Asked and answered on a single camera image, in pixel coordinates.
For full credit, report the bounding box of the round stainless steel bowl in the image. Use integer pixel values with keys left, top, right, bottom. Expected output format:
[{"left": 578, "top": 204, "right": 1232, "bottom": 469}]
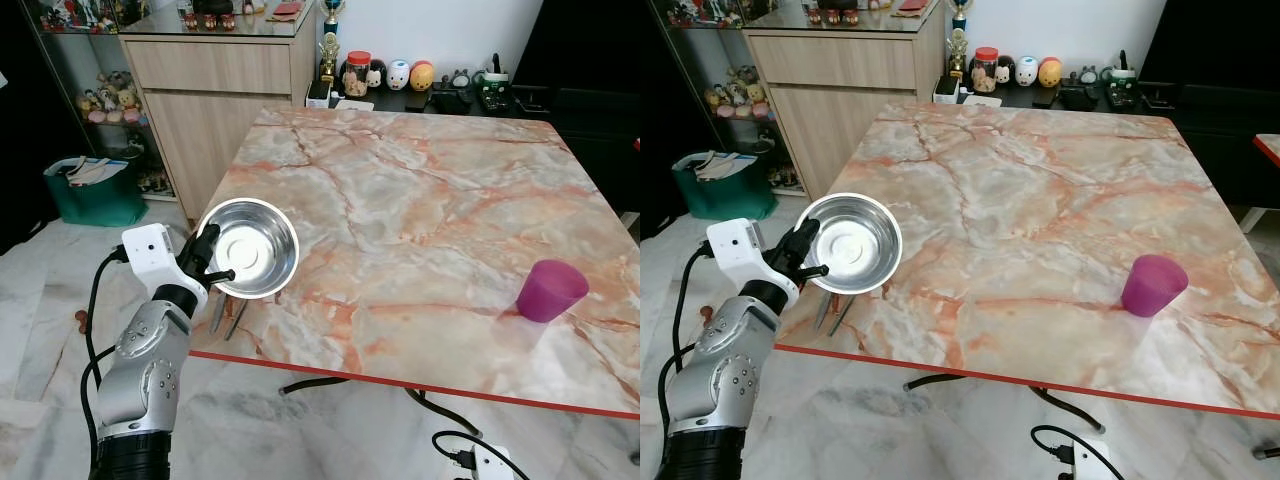
[
  {"left": 802, "top": 193, "right": 903, "bottom": 295},
  {"left": 197, "top": 198, "right": 300, "bottom": 300}
]

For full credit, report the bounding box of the green bag with papers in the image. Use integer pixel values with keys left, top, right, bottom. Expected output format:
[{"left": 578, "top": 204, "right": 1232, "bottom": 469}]
[
  {"left": 672, "top": 150, "right": 779, "bottom": 221},
  {"left": 43, "top": 155, "right": 149, "bottom": 227}
]

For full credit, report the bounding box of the light wooden cabinet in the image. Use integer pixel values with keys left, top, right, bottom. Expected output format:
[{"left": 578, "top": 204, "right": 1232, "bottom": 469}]
[
  {"left": 118, "top": 10, "right": 319, "bottom": 221},
  {"left": 742, "top": 8, "right": 946, "bottom": 199}
]

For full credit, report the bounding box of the glass display shelf with toys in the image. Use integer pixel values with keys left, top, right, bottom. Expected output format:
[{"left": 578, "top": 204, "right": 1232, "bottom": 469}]
[
  {"left": 20, "top": 0, "right": 181, "bottom": 201},
  {"left": 650, "top": 0, "right": 801, "bottom": 191}
]

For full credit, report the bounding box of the marble pattern folding table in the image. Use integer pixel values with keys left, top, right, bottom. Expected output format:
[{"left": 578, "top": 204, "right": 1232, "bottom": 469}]
[
  {"left": 775, "top": 100, "right": 1280, "bottom": 436},
  {"left": 1240, "top": 133, "right": 1280, "bottom": 233},
  {"left": 188, "top": 105, "right": 641, "bottom": 436}
]

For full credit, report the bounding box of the red lid glass jar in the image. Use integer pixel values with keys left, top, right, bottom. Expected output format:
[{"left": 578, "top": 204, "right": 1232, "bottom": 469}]
[
  {"left": 972, "top": 47, "right": 1001, "bottom": 94},
  {"left": 343, "top": 50, "right": 373, "bottom": 98}
]

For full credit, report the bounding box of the purple plastic cup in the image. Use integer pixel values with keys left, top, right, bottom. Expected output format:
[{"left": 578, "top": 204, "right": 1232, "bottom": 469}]
[
  {"left": 516, "top": 259, "right": 590, "bottom": 323},
  {"left": 1121, "top": 254, "right": 1190, "bottom": 318}
]

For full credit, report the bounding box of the black television screen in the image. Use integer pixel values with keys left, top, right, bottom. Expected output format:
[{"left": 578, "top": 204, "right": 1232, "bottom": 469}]
[
  {"left": 1140, "top": 0, "right": 1280, "bottom": 86},
  {"left": 510, "top": 0, "right": 641, "bottom": 91}
]

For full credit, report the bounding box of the green and white mug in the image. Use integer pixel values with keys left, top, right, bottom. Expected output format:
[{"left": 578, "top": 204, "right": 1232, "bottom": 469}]
[
  {"left": 478, "top": 52, "right": 511, "bottom": 93},
  {"left": 1105, "top": 48, "right": 1139, "bottom": 88}
]

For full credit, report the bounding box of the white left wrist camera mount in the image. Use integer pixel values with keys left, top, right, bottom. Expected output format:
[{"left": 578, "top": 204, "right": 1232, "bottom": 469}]
[
  {"left": 122, "top": 224, "right": 209, "bottom": 309},
  {"left": 707, "top": 218, "right": 801, "bottom": 306}
]

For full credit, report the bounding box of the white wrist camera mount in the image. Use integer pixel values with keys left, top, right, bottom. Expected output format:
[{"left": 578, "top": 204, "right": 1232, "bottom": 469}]
[
  {"left": 707, "top": 218, "right": 801, "bottom": 306},
  {"left": 122, "top": 224, "right": 209, "bottom": 309},
  {"left": 1070, "top": 440, "right": 1111, "bottom": 480},
  {"left": 470, "top": 447, "right": 513, "bottom": 480}
]

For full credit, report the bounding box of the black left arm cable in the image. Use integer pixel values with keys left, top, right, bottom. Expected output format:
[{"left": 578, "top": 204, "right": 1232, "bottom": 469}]
[
  {"left": 82, "top": 245, "right": 133, "bottom": 471},
  {"left": 668, "top": 240, "right": 716, "bottom": 471}
]

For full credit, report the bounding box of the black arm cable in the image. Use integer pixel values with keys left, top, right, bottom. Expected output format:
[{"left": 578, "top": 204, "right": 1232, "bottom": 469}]
[
  {"left": 668, "top": 240, "right": 716, "bottom": 471},
  {"left": 432, "top": 430, "right": 501, "bottom": 473},
  {"left": 1030, "top": 425, "right": 1096, "bottom": 473},
  {"left": 82, "top": 245, "right": 133, "bottom": 471}
]

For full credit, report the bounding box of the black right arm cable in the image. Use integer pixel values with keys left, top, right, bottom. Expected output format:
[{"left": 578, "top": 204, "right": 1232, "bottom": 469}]
[
  {"left": 432, "top": 430, "right": 501, "bottom": 473},
  {"left": 1030, "top": 425, "right": 1096, "bottom": 473}
]

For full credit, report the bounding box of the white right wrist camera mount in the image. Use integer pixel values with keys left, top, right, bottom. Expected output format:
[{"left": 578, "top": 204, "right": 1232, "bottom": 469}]
[
  {"left": 470, "top": 447, "right": 513, "bottom": 480},
  {"left": 1070, "top": 440, "right": 1111, "bottom": 480}
]

